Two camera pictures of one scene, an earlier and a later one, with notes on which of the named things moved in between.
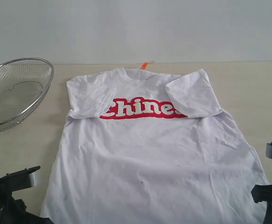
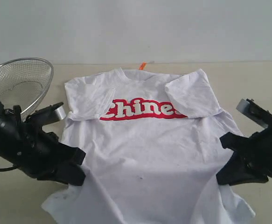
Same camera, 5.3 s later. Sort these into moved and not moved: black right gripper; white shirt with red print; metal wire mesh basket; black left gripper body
Moved: black left gripper body; black right gripper
Not moved: white shirt with red print; metal wire mesh basket
